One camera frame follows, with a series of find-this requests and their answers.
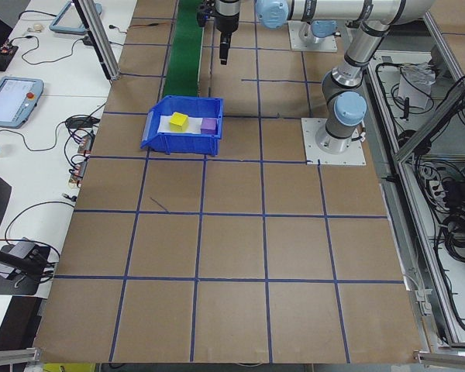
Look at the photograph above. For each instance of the white box with grey foil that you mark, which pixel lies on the white box with grey foil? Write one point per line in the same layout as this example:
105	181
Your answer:
414	83

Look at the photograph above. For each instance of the small beige round object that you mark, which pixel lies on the small beige round object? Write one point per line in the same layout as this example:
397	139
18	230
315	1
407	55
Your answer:
36	27

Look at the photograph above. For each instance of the small circuit board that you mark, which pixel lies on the small circuit board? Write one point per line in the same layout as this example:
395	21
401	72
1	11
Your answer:
86	143
78	171

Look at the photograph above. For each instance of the purple foam block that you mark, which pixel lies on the purple foam block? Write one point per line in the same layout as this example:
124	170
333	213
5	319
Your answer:
208	126

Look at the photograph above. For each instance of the blue grey teach pendant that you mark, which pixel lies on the blue grey teach pendant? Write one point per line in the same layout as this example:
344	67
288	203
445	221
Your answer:
71	17
7	100

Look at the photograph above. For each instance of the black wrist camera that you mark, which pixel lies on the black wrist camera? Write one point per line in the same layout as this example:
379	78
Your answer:
204	11

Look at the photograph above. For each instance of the aluminium profile bar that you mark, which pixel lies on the aluminium profile bar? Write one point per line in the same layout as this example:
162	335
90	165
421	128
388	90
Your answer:
445	358
11	355

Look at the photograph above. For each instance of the grey box device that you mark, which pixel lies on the grey box device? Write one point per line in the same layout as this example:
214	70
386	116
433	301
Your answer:
25	248

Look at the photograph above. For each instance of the blue plastic storage bin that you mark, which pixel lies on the blue plastic storage bin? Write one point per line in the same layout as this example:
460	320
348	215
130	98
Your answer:
186	145

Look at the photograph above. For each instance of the green conveyor belt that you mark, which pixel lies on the green conveyor belt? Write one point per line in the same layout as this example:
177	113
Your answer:
184	58

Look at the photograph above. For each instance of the aluminium profile post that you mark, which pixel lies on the aluminium profile post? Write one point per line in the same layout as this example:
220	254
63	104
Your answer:
102	50

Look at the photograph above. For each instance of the V-shaped aluminium frame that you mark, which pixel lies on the V-shaped aluminium frame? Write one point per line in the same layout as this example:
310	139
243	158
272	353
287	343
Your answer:
414	217

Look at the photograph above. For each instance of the black electronics box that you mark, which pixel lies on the black electronics box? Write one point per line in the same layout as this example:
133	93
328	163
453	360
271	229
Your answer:
2	56

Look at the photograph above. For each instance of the yellow foam block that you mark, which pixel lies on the yellow foam block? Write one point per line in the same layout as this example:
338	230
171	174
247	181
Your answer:
177	122

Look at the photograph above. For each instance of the white square base plate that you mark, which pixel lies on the white square base plate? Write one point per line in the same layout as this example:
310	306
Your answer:
348	157
296	38

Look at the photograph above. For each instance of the grey metal bracket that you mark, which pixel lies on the grey metal bracket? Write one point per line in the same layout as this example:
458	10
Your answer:
423	302

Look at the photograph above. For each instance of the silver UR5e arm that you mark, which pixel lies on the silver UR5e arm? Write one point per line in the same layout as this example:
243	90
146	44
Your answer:
323	28
352	11

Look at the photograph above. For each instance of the black camera stand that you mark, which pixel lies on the black camera stand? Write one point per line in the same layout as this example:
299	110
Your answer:
7	284

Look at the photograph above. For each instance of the white foam pad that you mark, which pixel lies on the white foam pad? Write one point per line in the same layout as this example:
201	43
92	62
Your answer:
193	126

